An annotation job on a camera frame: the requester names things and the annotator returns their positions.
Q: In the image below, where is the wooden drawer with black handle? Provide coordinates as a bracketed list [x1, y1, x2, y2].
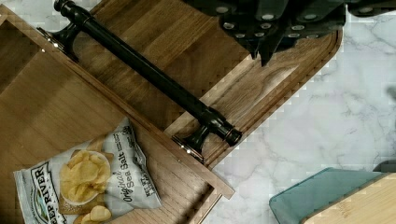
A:
[1, 7, 234, 224]

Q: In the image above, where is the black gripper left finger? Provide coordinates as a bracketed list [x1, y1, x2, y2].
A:
[182, 0, 261, 59]

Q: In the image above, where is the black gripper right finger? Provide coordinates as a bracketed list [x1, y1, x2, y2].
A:
[251, 0, 346, 66]

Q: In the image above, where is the white potato chips bag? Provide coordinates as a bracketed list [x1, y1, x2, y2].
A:
[14, 118, 162, 224]

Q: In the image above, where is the teal canister with bamboo lid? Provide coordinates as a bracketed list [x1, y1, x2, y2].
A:
[269, 167, 387, 224]

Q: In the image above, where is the large wooden cutting board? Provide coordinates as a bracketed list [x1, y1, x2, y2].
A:
[73, 0, 344, 171]

